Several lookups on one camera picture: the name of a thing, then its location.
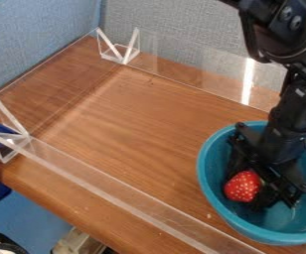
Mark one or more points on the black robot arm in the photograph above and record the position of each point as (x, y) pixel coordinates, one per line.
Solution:
(274, 31)

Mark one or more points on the beige object under table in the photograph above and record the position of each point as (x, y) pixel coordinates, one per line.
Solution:
(78, 243)

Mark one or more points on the red strawberry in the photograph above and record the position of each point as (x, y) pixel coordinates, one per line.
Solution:
(243, 186)

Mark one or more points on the blue plastic bowl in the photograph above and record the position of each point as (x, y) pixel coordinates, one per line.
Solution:
(280, 225)

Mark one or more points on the clear acrylic barrier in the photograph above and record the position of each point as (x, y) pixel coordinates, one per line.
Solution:
(106, 141)

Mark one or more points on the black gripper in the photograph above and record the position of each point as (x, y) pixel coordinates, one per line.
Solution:
(283, 184)

